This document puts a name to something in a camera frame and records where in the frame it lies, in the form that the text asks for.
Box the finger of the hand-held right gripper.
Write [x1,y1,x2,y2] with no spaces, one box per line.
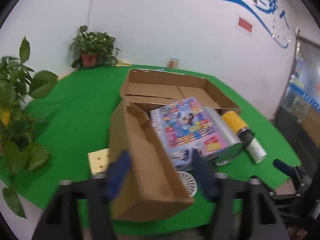
[273,159,300,178]
[269,190,299,202]

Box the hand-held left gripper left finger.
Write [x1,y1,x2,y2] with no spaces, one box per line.
[31,149,132,240]

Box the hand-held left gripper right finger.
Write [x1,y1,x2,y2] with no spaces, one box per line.
[191,149,292,240]

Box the yellow card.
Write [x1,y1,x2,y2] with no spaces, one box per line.
[87,148,111,177]

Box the white spray bottle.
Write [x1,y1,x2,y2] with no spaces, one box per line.
[245,137,268,165]

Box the cardboard box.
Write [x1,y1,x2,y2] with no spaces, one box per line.
[109,69,242,222]

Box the silver film roll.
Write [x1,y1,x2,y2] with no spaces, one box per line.
[202,107,244,166]

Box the colourful printed box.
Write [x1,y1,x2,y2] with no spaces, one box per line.
[149,96,228,172]

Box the dark jar with yellow label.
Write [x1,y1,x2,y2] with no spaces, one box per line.
[222,110,255,145]

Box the white round spoked object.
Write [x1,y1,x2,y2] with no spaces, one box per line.
[177,171,198,197]

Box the glass door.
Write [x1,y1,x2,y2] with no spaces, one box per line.
[274,35,320,140]

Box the green tablecloth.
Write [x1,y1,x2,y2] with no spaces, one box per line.
[0,65,303,235]

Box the potted plant in red pot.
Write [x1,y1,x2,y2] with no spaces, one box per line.
[70,25,122,68]

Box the large leafy green plant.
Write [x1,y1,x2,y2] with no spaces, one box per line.
[0,36,59,219]

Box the blue wall decal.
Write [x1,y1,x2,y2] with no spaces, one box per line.
[175,0,292,49]

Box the red wall sign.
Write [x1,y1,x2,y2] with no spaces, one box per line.
[236,17,253,34]

